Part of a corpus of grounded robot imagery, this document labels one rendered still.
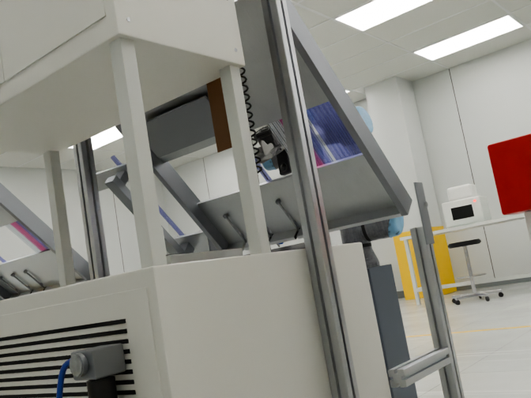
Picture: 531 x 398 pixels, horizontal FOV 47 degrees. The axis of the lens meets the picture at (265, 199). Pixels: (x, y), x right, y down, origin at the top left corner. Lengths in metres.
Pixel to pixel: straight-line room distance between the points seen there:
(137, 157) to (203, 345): 0.32
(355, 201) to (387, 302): 0.82
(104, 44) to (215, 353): 0.55
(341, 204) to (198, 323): 0.88
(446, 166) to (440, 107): 0.83
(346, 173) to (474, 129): 7.06
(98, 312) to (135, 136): 0.30
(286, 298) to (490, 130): 7.58
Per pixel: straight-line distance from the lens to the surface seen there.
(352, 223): 1.80
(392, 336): 2.52
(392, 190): 1.67
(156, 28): 1.12
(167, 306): 0.98
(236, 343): 1.08
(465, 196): 7.33
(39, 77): 1.23
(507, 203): 1.44
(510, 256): 8.58
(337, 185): 1.76
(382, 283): 2.51
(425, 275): 1.71
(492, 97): 8.71
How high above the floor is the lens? 0.57
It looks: 8 degrees up
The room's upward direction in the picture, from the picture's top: 10 degrees counter-clockwise
